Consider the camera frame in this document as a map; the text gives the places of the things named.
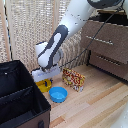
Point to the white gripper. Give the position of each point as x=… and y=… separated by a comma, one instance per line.
x=46, y=74

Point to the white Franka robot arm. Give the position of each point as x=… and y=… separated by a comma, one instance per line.
x=53, y=50

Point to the yellow plastic bowl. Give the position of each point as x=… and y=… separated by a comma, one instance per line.
x=45, y=87

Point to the blue plastic bowl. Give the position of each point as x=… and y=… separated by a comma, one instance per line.
x=58, y=94

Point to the dark brown drawer cabinet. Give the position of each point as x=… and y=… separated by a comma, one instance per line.
x=88, y=61

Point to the red yellow patterned snack box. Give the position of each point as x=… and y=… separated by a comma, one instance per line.
x=73, y=79

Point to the black fabric storage box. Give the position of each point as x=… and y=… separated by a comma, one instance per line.
x=16, y=96

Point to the beige woven folding screen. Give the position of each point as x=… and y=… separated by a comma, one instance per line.
x=23, y=33

